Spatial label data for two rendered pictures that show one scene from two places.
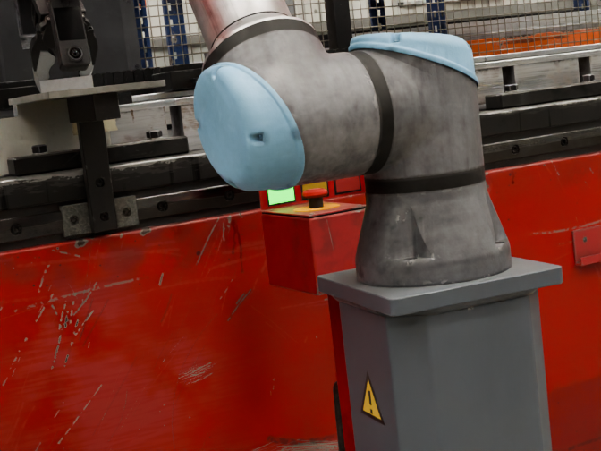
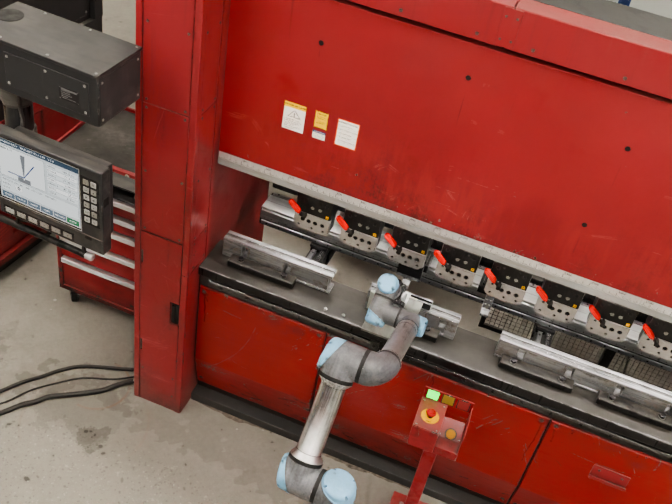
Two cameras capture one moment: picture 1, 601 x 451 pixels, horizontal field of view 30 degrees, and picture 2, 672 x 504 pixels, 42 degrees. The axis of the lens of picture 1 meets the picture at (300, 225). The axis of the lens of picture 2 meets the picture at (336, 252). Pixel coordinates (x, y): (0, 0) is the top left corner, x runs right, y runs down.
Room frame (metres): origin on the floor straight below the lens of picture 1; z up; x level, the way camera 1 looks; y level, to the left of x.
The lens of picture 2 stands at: (-0.32, -1.07, 3.34)
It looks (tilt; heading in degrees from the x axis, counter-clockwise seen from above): 40 degrees down; 40
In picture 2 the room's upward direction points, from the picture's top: 11 degrees clockwise
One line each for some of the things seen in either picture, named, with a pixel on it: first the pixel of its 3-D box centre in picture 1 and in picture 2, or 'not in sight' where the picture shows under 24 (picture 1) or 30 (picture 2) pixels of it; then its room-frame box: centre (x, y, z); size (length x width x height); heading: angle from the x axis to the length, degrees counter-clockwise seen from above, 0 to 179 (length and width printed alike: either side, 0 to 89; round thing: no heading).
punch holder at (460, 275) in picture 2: not in sight; (459, 260); (2.00, 0.22, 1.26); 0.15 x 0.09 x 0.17; 116
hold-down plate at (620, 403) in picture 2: (551, 94); (634, 410); (2.32, -0.54, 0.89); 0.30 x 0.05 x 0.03; 116
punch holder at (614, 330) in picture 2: not in sight; (612, 314); (2.26, -0.31, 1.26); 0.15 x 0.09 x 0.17; 116
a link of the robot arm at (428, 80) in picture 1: (410, 102); (335, 492); (1.08, -0.12, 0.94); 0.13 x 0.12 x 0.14; 114
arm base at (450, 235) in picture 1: (428, 221); not in sight; (1.08, -0.12, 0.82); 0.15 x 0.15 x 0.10
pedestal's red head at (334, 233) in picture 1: (341, 222); (440, 423); (1.74, -0.06, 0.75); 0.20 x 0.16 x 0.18; 118
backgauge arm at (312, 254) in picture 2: not in sight; (328, 240); (2.07, 0.95, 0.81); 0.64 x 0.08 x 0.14; 26
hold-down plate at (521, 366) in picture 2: not in sight; (536, 373); (2.14, -0.19, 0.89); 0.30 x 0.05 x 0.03; 116
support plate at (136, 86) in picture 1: (83, 92); (392, 316); (1.79, 0.32, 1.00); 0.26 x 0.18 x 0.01; 26
